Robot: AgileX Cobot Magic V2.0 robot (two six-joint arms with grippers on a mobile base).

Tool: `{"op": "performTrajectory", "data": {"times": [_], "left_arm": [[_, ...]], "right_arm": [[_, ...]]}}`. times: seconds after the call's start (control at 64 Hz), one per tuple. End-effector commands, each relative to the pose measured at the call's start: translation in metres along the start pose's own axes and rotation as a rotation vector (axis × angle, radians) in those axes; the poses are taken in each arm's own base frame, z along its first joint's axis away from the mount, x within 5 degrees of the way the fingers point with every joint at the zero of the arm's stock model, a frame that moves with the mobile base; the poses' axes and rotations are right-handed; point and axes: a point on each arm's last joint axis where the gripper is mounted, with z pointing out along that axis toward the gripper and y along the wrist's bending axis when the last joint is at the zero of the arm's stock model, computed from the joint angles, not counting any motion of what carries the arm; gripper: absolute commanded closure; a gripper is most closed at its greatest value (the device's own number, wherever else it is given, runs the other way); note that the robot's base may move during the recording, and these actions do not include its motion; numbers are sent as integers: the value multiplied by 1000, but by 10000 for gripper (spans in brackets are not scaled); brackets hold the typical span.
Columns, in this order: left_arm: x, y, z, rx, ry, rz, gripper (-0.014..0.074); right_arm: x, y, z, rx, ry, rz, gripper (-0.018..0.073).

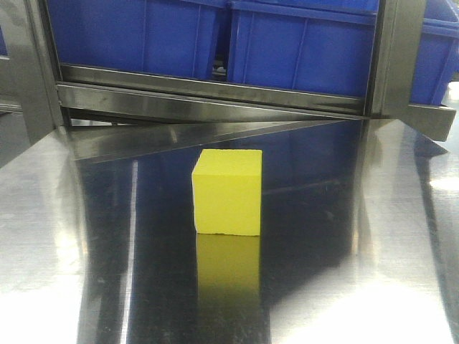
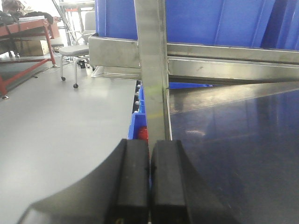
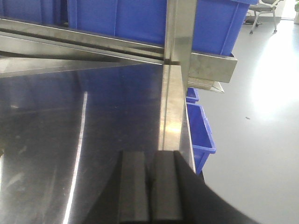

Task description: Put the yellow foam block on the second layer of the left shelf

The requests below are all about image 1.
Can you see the yellow foam block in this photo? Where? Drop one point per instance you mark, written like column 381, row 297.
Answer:
column 227, row 187

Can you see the blue plastic bin left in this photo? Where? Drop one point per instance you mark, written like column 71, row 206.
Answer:
column 177, row 38

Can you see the blue plastic bin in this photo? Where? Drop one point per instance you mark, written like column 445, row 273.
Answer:
column 437, row 57
column 313, row 46
column 177, row 38

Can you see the blue plastic bin middle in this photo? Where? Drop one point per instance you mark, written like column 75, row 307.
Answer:
column 313, row 46

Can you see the blue plastic bin right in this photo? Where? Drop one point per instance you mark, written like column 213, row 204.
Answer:
column 437, row 57

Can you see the steel shelf rack frame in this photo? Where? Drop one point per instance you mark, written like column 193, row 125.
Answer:
column 48, row 94

